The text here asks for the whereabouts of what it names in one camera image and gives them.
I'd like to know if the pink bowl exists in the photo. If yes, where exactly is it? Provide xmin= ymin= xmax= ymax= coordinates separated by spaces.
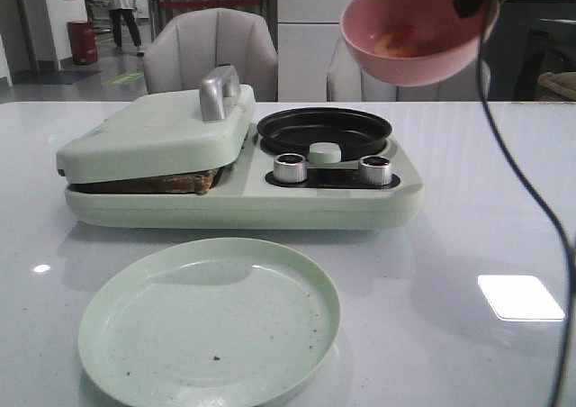
xmin=340 ymin=0 xmax=500 ymax=86

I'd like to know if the green breakfast maker lid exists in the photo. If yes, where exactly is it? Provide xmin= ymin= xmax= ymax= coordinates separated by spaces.
xmin=56 ymin=66 xmax=256 ymax=184

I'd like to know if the larger bread slice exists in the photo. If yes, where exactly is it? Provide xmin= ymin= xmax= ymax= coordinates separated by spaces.
xmin=76 ymin=168 xmax=220 ymax=194

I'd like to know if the green breakfast maker base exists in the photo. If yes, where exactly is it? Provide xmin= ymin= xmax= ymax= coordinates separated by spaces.
xmin=64 ymin=130 xmax=424 ymax=231

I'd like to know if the dark grey counter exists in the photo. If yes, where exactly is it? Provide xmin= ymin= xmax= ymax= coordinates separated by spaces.
xmin=483 ymin=0 xmax=575 ymax=101

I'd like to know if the right beige chair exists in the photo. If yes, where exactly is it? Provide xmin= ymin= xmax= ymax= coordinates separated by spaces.
xmin=327 ymin=40 xmax=479 ymax=102

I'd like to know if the beige chair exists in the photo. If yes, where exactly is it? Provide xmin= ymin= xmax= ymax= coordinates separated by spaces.
xmin=327 ymin=40 xmax=479 ymax=102
xmin=143 ymin=8 xmax=278 ymax=102

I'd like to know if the white cabinet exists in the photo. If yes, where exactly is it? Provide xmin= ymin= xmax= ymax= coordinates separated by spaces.
xmin=277 ymin=0 xmax=351 ymax=102

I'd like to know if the black round frying pan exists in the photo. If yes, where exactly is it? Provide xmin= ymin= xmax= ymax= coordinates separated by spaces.
xmin=256 ymin=106 xmax=392 ymax=161

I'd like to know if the right silver knob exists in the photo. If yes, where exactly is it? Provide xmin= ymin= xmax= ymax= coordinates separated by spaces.
xmin=357 ymin=155 xmax=393 ymax=186

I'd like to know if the silver knob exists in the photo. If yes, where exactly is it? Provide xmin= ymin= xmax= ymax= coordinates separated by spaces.
xmin=273 ymin=153 xmax=307 ymax=184
xmin=357 ymin=155 xmax=393 ymax=186

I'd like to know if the left silver knob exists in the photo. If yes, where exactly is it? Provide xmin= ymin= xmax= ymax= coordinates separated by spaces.
xmin=273 ymin=153 xmax=307 ymax=184

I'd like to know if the left beige chair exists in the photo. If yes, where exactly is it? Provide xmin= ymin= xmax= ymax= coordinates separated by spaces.
xmin=143 ymin=8 xmax=278 ymax=102

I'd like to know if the person in white coat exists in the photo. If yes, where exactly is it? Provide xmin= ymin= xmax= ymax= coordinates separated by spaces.
xmin=103 ymin=0 xmax=145 ymax=57

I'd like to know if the red trash bin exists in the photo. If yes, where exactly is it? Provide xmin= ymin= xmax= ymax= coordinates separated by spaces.
xmin=67 ymin=21 xmax=98 ymax=65

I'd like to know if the light green plate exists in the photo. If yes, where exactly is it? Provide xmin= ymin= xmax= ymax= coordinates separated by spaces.
xmin=77 ymin=238 xmax=341 ymax=406

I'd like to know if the black cable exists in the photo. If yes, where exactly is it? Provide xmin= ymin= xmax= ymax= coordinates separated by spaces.
xmin=474 ymin=0 xmax=576 ymax=407

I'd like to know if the green pan handle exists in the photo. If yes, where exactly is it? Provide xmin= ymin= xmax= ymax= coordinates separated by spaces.
xmin=307 ymin=142 xmax=358 ymax=169

